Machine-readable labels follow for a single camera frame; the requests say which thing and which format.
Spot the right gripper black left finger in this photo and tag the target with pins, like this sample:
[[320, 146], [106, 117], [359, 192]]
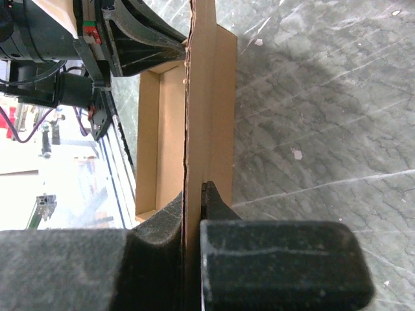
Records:
[[95, 269]]

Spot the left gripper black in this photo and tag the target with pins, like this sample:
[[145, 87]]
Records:
[[134, 39]]

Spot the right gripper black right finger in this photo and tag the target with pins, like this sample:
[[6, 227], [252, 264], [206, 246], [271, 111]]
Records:
[[278, 265]]

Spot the cardboard box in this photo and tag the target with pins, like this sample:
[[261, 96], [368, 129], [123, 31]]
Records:
[[184, 154]]

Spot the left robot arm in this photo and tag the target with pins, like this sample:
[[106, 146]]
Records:
[[66, 52]]

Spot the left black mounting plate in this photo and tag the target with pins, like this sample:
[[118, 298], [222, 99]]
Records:
[[100, 113]]

